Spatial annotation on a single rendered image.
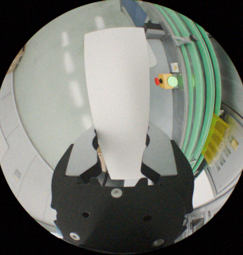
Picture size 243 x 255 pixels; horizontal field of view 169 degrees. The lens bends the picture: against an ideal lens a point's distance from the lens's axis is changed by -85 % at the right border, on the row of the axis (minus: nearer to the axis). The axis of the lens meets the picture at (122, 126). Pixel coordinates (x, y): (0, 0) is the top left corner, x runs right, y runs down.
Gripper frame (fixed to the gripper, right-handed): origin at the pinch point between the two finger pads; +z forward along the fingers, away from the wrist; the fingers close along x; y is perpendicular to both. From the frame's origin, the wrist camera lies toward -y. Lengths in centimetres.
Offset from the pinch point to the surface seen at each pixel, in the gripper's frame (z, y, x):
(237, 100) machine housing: 4, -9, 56
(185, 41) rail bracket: 13.0, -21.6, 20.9
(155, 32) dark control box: 25.7, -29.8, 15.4
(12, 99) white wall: 93, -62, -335
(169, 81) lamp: 24.6, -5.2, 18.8
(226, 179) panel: -14, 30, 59
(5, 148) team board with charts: -10, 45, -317
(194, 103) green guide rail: 16.8, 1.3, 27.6
